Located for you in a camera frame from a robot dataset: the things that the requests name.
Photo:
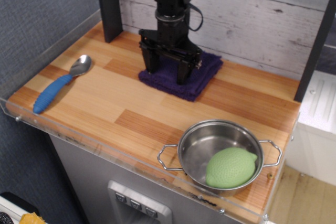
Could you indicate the clear acrylic table guard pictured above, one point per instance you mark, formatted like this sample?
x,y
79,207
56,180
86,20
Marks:
x,y
110,112

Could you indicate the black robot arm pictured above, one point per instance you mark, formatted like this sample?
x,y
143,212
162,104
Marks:
x,y
174,9

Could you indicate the silver dispenser button panel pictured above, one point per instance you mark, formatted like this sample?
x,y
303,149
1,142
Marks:
x,y
130,206

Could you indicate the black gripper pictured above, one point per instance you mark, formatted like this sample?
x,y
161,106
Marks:
x,y
170,39

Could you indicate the stainless steel pot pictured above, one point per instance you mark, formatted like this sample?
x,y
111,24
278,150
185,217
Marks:
x,y
201,141

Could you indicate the grey toy fridge cabinet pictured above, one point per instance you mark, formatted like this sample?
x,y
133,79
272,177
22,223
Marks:
x,y
90,173

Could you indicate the dark frame post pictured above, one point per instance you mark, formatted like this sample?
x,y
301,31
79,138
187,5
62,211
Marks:
x,y
315,52
111,19

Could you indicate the green plastic lime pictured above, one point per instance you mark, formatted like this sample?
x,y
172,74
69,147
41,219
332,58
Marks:
x,y
230,168

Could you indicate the white toy sink unit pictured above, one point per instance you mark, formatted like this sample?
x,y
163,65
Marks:
x,y
312,148

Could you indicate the purple towel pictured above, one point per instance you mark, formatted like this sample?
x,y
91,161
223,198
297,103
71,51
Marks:
x,y
165,78

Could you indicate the left dark frame post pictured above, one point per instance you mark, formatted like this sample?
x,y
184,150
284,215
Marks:
x,y
111,19

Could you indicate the blue handled metal spoon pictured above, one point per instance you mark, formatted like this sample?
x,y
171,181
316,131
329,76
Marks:
x,y
78,68

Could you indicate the right dark frame post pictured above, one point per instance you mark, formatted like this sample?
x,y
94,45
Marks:
x,y
315,52

